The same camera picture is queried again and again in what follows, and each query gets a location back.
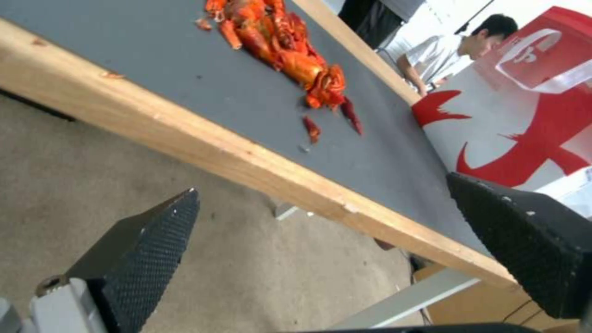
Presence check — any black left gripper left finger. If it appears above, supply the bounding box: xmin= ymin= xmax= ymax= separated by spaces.
xmin=30 ymin=187 xmax=201 ymax=333

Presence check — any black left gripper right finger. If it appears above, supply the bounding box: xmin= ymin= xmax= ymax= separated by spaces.
xmin=445 ymin=172 xmax=592 ymax=320

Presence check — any white red delivery bag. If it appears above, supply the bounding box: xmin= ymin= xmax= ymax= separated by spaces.
xmin=411 ymin=5 xmax=592 ymax=190

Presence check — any clear plastic takeout box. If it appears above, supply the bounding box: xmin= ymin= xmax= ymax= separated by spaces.
xmin=495 ymin=28 xmax=592 ymax=95

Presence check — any white metal table leg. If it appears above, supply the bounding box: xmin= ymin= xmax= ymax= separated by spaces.
xmin=326 ymin=269 xmax=484 ymax=330

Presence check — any wooden edged grey table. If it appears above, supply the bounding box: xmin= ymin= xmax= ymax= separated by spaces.
xmin=0 ymin=0 xmax=533 ymax=290

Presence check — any person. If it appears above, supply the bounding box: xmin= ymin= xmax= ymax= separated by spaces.
xmin=396 ymin=13 xmax=520 ymax=97

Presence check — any red crayfish claw piece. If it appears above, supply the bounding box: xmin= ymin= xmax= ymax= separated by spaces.
xmin=340 ymin=98 xmax=365 ymax=136

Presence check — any small red crayfish shell piece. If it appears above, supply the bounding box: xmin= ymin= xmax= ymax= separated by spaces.
xmin=302 ymin=116 xmax=323 ymax=144

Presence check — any red crayfish shell pile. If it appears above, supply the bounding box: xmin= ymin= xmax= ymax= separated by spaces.
xmin=193 ymin=0 xmax=349 ymax=111

